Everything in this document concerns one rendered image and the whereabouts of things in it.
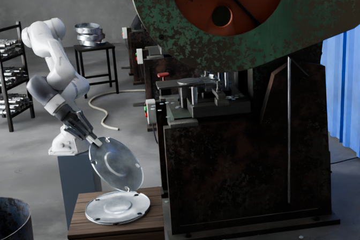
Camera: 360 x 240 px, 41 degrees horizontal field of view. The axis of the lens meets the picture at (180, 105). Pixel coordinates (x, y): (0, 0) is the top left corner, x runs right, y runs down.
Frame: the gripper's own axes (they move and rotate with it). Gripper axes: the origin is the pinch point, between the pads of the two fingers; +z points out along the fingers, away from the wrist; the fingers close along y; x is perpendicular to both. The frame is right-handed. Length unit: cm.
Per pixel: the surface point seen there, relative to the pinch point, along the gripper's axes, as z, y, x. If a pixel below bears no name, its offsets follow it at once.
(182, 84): 11, 24, 56
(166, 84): 5, 17, 57
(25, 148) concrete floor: -44, -151, 134
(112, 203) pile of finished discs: 25.3, -16.9, -2.0
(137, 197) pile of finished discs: 32.4, -11.1, 6.4
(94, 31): -95, -111, 297
